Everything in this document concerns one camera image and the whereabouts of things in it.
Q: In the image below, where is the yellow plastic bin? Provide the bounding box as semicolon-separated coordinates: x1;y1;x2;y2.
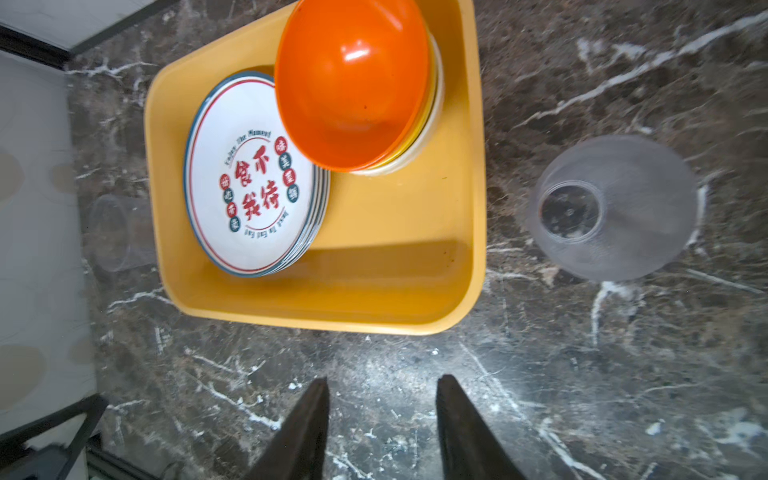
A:
144;1;486;335

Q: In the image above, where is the yellow plastic bowl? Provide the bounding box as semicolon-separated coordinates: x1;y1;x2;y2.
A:
362;37;438;173

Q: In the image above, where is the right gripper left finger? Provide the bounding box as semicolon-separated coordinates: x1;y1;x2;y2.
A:
244;378;330;479

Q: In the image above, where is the grey translucent cup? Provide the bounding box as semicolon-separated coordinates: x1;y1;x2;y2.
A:
527;135;698;282

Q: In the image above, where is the left black frame post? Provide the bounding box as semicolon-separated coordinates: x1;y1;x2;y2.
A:
1;0;173;70

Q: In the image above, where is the white plate quatrefoil design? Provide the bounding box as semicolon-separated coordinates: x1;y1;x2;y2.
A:
263;166;330;276

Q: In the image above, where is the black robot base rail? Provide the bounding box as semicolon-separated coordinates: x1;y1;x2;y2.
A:
1;394;154;480

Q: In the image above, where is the clear plastic cup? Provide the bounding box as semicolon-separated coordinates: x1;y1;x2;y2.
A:
88;194;157;272

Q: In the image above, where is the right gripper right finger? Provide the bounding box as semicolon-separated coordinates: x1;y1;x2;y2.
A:
436;375;526;480

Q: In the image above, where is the cream and orange bowl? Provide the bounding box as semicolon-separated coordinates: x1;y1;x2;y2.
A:
352;32;445;177

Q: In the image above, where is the orange plastic bowl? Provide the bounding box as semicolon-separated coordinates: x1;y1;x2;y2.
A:
275;1;436;172

